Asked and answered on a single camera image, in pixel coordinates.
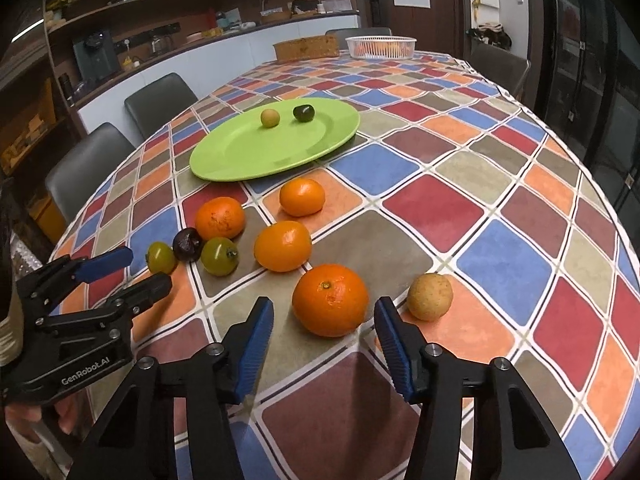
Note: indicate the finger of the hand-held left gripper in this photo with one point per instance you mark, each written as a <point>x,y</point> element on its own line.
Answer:
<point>107,261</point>
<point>152,287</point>

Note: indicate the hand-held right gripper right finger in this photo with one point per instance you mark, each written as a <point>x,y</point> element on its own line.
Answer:
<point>395,345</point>

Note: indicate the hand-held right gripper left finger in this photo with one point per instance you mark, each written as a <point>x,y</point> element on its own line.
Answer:
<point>257,345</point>

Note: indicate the large orange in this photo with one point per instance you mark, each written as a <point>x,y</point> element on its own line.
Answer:
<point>330,300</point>

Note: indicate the green plate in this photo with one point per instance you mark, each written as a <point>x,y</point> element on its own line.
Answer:
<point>280,147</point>

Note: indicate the person's left hand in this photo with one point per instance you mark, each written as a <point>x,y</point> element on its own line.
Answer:
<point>30,415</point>

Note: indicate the green tomato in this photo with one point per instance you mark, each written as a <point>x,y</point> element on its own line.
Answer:
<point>219,256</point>
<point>161,257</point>

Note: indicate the dark purple plum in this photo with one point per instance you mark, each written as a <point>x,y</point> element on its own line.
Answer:
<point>187,244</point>

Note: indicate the tan round fruit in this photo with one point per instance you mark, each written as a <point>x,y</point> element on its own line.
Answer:
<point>430,296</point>

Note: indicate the grey chair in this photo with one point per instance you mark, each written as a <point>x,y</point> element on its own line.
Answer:
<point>85,170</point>
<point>500,67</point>
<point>160,100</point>

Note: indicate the colourful checkered tablecloth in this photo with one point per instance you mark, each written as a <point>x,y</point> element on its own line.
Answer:
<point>450,210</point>

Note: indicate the wooden side shelf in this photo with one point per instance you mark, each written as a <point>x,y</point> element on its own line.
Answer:
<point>30,125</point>

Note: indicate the dark thermos bottle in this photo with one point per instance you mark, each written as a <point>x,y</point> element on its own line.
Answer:
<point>64,90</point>

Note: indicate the small yellow fruit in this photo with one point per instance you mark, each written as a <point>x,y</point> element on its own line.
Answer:
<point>269,118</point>

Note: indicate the dark coffee machine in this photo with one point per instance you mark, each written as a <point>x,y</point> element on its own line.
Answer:
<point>95,55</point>

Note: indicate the glass kettle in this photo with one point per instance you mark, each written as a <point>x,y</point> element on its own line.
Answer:
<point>158,45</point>

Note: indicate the dark green fruit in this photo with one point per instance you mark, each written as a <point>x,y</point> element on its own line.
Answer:
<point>303,112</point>

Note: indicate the woven brown basket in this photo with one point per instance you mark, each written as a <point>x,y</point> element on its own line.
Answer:
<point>305,49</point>

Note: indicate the white plastic basket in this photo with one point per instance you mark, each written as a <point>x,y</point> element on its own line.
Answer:
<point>357,50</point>

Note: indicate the black glass cabinet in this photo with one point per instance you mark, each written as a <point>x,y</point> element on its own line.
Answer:
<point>590,85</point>

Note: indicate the wooden wall shelf unit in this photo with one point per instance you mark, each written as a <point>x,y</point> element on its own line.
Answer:
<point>160,10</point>

